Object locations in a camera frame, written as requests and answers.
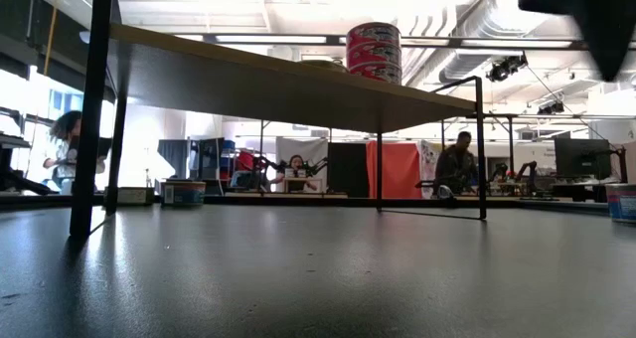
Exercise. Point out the red label seafood can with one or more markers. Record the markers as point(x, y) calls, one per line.
point(373, 53)
point(375, 73)
point(372, 34)

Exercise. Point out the patterned cloth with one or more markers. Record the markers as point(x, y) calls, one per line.
point(428, 161)

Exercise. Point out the black background robot arm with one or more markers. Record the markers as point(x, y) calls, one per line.
point(263, 166)
point(526, 171)

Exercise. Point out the blue label bronze lid can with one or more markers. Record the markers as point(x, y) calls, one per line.
point(183, 194)

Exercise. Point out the person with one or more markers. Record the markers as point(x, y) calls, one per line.
point(62, 129)
point(296, 164)
point(454, 166)

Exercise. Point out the overhead metal rail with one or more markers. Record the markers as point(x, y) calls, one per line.
point(454, 42)

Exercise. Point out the black table mat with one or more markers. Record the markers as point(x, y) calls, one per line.
point(318, 278)

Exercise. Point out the black panel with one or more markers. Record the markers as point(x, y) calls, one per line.
point(348, 171)

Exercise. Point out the pale lid pull tab can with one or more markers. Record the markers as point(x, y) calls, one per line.
point(622, 204)

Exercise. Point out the gold lid seafood can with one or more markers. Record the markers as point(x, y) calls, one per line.
point(140, 196)

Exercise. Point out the dark tablet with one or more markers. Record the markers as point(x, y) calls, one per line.
point(104, 148)

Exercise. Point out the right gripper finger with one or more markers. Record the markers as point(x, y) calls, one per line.
point(606, 20)

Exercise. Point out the gray desk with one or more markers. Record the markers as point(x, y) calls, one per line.
point(10, 141)

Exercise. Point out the wooden cutting board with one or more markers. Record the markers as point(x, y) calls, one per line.
point(248, 89)

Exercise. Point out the black ceiling spotlight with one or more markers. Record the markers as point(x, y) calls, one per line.
point(549, 108)
point(506, 67)

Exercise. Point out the black background monitor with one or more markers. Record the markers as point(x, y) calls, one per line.
point(581, 159)

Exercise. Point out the white curtain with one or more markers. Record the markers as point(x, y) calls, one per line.
point(310, 148)

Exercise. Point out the orange cloth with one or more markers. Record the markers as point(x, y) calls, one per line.
point(397, 171)

